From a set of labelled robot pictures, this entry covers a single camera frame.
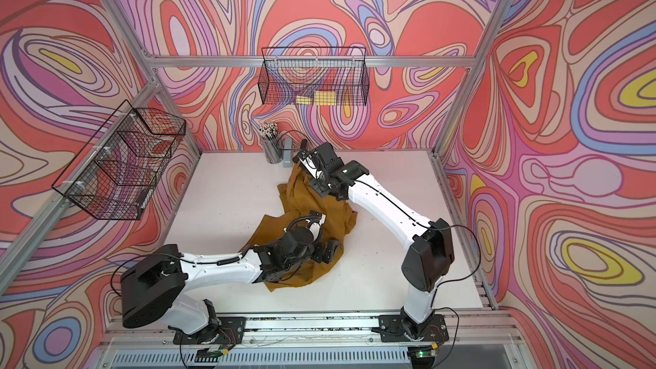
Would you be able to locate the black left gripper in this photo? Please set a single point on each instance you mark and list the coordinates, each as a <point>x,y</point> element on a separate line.
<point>321,257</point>

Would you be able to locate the mustard brown trousers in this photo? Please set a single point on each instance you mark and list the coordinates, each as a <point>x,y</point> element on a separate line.
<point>299,199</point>

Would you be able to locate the black leather belt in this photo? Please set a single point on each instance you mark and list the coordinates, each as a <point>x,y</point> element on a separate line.
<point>309,228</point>

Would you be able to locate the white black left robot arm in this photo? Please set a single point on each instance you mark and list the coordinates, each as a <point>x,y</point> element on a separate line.
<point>156,289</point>

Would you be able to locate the black wire basket back wall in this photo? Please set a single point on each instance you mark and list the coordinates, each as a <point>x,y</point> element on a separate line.
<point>287,72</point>

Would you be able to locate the clear cup of pencils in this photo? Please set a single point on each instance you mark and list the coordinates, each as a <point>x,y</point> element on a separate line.
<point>268,132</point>

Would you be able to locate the yellow sticky notes pad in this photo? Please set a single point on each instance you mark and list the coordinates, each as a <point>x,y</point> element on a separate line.
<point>319,98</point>

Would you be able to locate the black wire basket left wall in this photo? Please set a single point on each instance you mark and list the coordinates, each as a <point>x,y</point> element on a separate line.
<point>115,174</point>

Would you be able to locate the aluminium front rail frame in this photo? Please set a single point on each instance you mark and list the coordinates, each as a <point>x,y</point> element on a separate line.
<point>480,338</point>

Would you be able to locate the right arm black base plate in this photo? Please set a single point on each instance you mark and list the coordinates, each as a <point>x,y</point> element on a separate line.
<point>398,328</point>

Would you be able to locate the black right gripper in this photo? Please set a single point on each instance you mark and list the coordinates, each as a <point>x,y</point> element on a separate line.
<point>314,183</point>

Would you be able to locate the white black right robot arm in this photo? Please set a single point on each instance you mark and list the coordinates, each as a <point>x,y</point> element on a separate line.
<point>428,243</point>

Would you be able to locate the black wire basket wall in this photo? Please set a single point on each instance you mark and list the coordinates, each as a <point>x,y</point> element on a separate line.
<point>115,174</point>
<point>287,72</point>

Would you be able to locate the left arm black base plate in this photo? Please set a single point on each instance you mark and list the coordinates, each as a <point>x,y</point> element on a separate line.
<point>227,331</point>

